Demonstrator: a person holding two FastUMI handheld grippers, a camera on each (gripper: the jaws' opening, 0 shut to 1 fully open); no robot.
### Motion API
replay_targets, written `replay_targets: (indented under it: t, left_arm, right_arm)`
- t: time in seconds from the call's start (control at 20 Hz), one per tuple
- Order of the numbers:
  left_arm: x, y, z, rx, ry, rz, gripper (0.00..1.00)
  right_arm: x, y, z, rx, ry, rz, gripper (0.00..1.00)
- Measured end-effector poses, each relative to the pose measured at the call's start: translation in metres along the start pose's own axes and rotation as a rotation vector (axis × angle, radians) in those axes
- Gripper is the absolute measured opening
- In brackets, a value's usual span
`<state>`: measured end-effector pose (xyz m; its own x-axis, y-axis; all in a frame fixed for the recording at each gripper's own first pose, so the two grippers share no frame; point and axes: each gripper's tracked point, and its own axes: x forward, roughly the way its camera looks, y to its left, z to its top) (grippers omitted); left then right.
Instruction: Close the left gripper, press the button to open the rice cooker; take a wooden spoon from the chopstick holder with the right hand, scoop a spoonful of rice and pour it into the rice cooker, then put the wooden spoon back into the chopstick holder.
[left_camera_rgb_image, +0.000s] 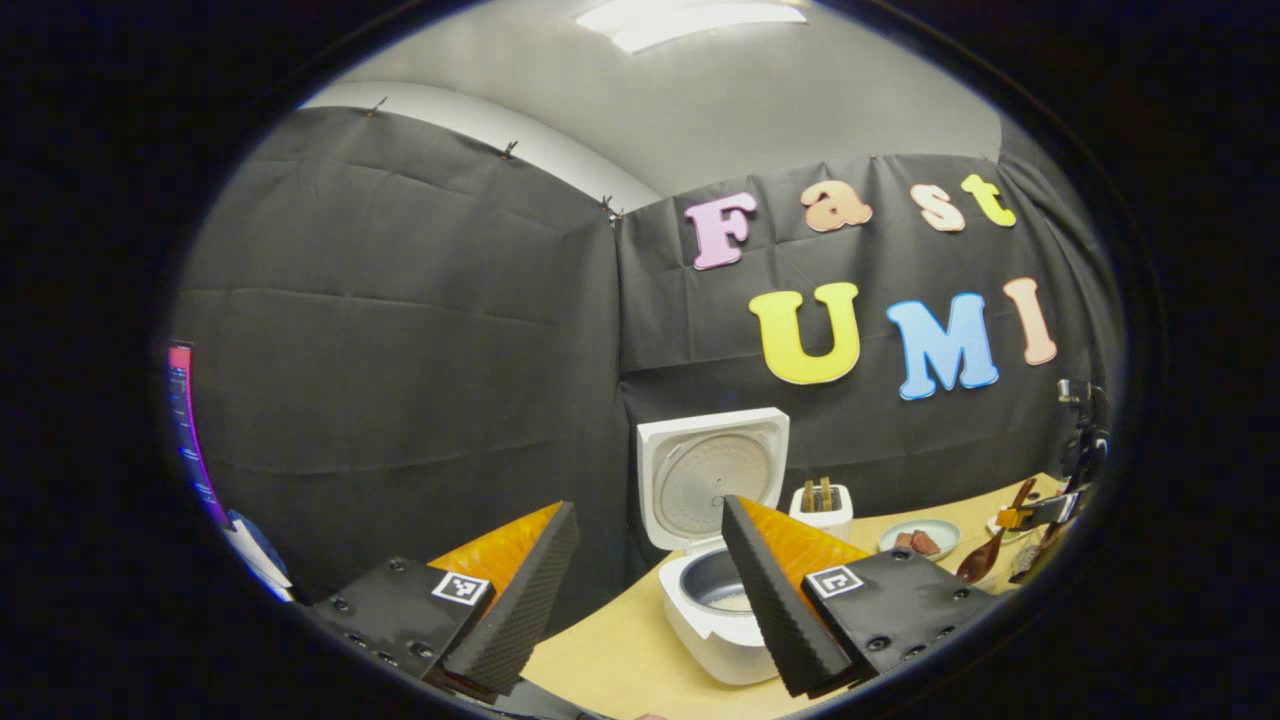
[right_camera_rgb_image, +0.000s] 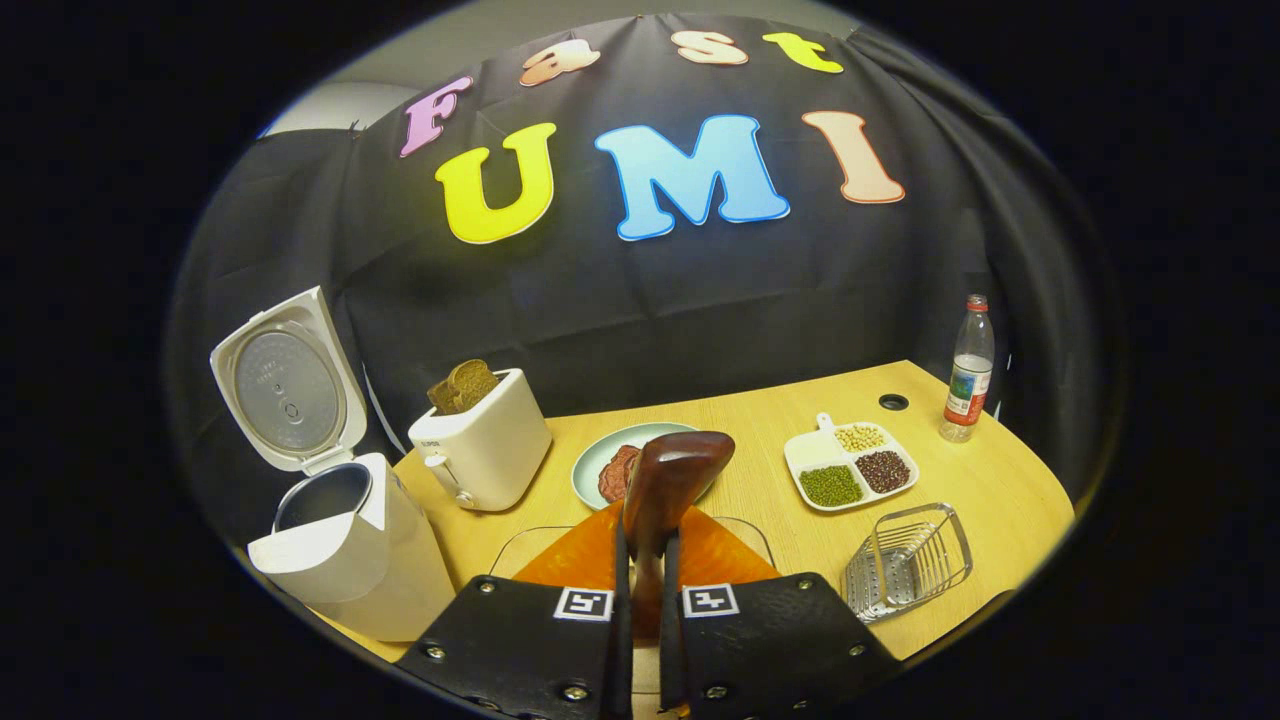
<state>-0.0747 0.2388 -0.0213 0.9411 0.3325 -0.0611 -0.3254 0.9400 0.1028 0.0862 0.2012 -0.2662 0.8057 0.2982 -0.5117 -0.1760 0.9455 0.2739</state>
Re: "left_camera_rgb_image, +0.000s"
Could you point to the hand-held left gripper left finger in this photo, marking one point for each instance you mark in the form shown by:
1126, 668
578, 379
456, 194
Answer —
525, 600

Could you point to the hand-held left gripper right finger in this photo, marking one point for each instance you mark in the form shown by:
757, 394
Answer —
775, 600

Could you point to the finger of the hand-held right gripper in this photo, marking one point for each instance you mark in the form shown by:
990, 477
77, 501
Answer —
1045, 510
1045, 550

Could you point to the brown wooden spoon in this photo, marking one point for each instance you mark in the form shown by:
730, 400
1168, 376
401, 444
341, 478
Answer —
980, 560

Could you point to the white rice cooker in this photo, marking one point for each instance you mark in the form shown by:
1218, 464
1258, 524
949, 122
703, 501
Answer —
700, 480

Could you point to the white toaster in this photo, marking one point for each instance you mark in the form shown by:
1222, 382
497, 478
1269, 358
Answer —
830, 522

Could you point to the pale green plate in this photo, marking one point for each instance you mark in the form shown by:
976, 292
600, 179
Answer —
945, 535

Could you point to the brown bread slice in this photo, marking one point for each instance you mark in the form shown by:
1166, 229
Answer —
815, 495

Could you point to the red meat slices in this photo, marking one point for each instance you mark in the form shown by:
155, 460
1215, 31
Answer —
918, 543

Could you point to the white paper sheet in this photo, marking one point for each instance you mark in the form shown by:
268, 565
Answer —
260, 565

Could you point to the blue cloth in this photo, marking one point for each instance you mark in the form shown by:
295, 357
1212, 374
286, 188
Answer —
262, 540

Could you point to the computer monitor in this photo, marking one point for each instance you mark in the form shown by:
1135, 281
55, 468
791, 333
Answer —
190, 440

